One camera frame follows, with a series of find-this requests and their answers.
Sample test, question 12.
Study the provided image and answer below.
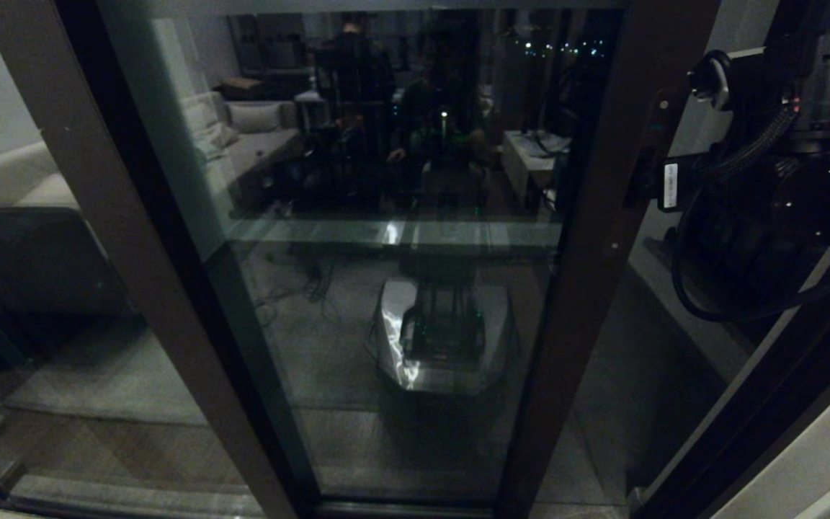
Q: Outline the brown framed sliding glass door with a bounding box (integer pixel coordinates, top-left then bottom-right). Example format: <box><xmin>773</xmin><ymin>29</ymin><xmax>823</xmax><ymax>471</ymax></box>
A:
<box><xmin>94</xmin><ymin>0</ymin><xmax>722</xmax><ymax>519</ymax></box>

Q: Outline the black side window railing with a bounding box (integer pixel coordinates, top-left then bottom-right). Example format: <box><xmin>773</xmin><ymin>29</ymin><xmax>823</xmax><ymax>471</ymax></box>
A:
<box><xmin>667</xmin><ymin>0</ymin><xmax>830</xmax><ymax>332</ymax></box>

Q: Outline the dark brown door jamb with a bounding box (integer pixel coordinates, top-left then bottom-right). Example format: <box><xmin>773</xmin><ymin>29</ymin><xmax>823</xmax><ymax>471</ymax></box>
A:
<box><xmin>631</xmin><ymin>245</ymin><xmax>830</xmax><ymax>519</ymax></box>

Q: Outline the brown framed fixed glass panel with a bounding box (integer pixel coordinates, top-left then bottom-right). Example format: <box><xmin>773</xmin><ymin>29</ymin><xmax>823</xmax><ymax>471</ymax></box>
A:
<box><xmin>0</xmin><ymin>0</ymin><xmax>322</xmax><ymax>519</ymax></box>

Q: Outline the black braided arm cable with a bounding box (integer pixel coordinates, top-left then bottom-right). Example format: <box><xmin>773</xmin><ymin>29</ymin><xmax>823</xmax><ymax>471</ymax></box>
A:
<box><xmin>703</xmin><ymin>107</ymin><xmax>801</xmax><ymax>181</ymax></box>

